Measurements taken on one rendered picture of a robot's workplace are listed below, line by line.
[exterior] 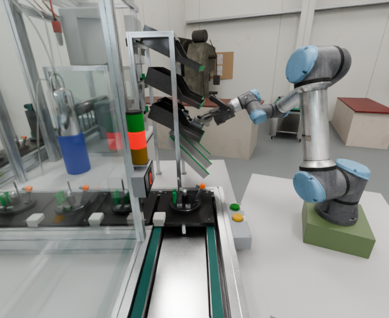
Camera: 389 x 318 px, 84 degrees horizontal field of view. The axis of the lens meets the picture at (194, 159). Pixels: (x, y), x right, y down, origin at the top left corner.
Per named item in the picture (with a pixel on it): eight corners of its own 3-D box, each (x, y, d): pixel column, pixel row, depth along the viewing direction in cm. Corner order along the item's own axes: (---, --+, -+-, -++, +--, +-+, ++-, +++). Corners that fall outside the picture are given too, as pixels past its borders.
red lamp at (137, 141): (148, 143, 66) (146, 128, 65) (144, 149, 62) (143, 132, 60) (132, 144, 67) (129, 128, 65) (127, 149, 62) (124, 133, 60)
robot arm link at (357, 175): (369, 199, 81) (383, 168, 75) (340, 206, 78) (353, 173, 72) (341, 182, 91) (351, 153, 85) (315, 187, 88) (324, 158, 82)
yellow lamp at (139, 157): (149, 158, 68) (148, 144, 67) (146, 164, 64) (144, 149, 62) (134, 158, 69) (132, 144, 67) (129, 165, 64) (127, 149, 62)
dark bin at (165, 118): (203, 135, 117) (209, 123, 113) (199, 142, 105) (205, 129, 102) (156, 112, 116) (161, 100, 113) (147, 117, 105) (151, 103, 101)
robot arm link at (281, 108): (363, 38, 75) (278, 103, 121) (338, 37, 72) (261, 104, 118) (374, 67, 73) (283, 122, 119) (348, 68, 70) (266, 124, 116)
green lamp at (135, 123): (146, 127, 65) (144, 111, 63) (142, 132, 60) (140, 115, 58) (129, 128, 65) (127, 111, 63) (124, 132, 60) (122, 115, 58)
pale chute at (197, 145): (205, 158, 138) (210, 154, 136) (203, 166, 126) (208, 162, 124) (173, 127, 134) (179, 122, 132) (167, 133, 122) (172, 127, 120)
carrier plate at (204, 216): (210, 193, 106) (211, 189, 106) (214, 226, 84) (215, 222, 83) (162, 194, 107) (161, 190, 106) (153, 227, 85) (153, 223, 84)
